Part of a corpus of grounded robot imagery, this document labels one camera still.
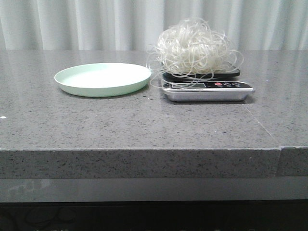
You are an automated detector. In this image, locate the white vermicelli noodle bundle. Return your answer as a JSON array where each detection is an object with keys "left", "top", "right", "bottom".
[{"left": 146, "top": 17, "right": 244, "bottom": 82}]

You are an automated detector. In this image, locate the light green round plate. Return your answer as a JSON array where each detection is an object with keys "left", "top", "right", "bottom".
[{"left": 54, "top": 63, "right": 152, "bottom": 97}]

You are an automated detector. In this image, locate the black silver kitchen scale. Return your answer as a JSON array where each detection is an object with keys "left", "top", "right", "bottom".
[{"left": 161, "top": 63, "right": 255, "bottom": 102}]

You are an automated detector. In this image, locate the white pleated curtain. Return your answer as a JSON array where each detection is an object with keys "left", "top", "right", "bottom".
[{"left": 0, "top": 0, "right": 308, "bottom": 51}]

